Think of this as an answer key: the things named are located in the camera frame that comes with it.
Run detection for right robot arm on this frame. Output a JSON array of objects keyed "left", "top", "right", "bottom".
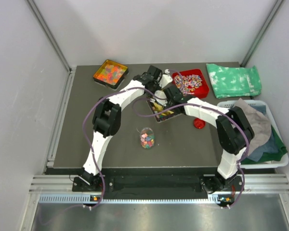
[{"left": 164, "top": 86, "right": 255, "bottom": 191}]

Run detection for blue cloth in basket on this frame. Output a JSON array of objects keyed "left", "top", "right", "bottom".
[{"left": 236, "top": 102, "right": 278, "bottom": 162}]

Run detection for green white cloth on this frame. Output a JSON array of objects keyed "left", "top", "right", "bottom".
[{"left": 206, "top": 64, "right": 262, "bottom": 99}]

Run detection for grey cloth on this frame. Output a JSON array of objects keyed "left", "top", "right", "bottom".
[{"left": 234, "top": 98, "right": 272, "bottom": 156}]

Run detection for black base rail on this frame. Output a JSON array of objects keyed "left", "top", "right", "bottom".
[{"left": 72, "top": 167, "right": 243, "bottom": 200}]

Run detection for speckled tin pastel star candies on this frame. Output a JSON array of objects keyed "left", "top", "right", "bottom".
[{"left": 145, "top": 93, "right": 185, "bottom": 123}]

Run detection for clear glass jar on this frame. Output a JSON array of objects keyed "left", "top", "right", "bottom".
[{"left": 140, "top": 128, "right": 155, "bottom": 149}]

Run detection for red round lid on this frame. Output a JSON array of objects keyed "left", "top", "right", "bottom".
[{"left": 193, "top": 118, "right": 206, "bottom": 129}]

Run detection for green cloth in basket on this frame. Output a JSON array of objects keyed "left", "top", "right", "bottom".
[{"left": 241, "top": 126, "right": 288, "bottom": 165}]

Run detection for white laundry basket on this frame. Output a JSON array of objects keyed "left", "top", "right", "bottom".
[{"left": 218, "top": 100, "right": 289, "bottom": 168}]

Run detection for gold tin translucent star candies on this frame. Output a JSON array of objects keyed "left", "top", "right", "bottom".
[{"left": 93, "top": 60, "right": 129, "bottom": 90}]

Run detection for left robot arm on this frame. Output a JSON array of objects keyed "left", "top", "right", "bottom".
[{"left": 80, "top": 65, "right": 171, "bottom": 191}]

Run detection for red box of lollipops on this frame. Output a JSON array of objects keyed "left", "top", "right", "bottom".
[{"left": 170, "top": 69, "right": 209, "bottom": 99}]

